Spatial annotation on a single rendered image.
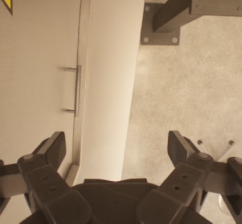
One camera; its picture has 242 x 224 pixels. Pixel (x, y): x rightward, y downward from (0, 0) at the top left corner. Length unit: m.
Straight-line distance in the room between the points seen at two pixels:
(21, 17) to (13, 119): 0.13
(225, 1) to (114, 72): 0.37
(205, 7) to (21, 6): 0.43
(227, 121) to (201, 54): 0.65
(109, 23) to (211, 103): 1.24
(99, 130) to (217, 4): 0.53
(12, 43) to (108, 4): 0.42
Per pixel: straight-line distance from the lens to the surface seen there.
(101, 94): 0.62
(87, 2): 0.61
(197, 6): 0.54
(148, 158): 1.69
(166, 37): 1.45
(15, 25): 0.27
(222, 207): 1.58
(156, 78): 1.45
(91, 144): 0.69
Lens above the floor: 1.41
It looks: 75 degrees down
